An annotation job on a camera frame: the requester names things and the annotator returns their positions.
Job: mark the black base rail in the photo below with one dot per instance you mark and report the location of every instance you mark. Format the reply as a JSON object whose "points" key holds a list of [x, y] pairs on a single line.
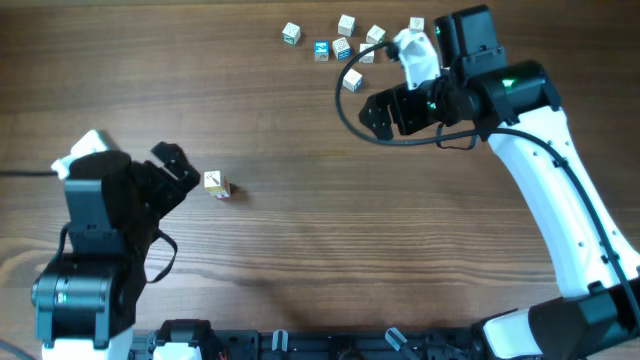
{"points": [[201, 342]]}

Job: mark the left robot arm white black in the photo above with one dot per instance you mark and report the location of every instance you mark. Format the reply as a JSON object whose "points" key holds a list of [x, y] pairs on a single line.
{"points": [[86, 298]]}

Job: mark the plain block upper right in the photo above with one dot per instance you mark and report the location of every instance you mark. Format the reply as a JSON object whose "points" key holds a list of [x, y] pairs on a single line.
{"points": [[416, 24]]}

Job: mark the plain top block upper middle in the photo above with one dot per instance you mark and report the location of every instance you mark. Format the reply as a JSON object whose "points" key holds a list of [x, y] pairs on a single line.
{"points": [[346, 25]]}

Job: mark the yellow sided picture block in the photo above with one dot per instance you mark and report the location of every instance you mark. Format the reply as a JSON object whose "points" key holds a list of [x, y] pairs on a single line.
{"points": [[214, 179]]}

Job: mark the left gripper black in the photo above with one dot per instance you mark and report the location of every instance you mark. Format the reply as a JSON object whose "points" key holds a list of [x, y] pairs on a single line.
{"points": [[172, 190]]}

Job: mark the green letter block far left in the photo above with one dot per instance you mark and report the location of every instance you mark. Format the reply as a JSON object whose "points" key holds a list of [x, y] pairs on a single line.
{"points": [[291, 33]]}

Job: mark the blue sided picture block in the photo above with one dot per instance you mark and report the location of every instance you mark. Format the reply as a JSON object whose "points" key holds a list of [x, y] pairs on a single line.
{"points": [[341, 48]]}

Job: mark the plain block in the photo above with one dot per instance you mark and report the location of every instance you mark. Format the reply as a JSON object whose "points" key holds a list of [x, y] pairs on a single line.
{"points": [[416, 24], [346, 25]]}

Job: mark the blue P letter block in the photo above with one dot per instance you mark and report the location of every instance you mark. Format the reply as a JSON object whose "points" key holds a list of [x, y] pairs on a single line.
{"points": [[352, 80]]}

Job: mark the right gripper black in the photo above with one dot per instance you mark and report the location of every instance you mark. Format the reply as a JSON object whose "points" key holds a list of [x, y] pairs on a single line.
{"points": [[401, 100]]}

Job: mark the green sided block upper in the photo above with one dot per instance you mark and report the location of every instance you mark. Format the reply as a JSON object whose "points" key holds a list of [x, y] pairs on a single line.
{"points": [[375, 35]]}

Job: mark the blue H letter block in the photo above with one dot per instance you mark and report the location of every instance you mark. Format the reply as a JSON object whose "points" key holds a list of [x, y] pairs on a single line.
{"points": [[321, 51]]}

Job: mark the red sided base block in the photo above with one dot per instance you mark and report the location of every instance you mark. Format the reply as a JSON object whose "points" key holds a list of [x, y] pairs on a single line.
{"points": [[223, 195]]}

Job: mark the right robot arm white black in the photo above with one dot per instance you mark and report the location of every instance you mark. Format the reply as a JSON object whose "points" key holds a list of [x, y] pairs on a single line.
{"points": [[463, 74]]}

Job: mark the picture block centre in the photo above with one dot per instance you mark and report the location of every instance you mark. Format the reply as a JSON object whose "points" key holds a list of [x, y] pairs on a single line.
{"points": [[367, 58]]}

